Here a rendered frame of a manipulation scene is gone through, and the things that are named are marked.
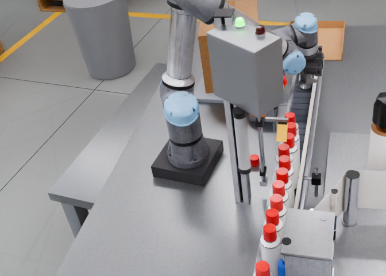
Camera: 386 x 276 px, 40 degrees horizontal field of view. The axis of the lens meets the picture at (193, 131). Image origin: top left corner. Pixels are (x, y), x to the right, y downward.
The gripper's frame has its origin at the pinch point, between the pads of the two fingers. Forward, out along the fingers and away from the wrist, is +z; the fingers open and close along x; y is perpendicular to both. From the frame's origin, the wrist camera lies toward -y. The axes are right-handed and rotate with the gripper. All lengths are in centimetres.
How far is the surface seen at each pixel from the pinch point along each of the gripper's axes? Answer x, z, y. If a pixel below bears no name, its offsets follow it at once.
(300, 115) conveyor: -16.5, -1.4, 0.2
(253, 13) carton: 25.2, -11.8, -22.1
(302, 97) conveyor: -5.3, 2.7, -0.2
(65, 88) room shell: 82, 128, -192
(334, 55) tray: 30.3, 20.6, 10.0
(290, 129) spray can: -42, -32, 1
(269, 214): -75, -44, 0
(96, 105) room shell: 64, 121, -158
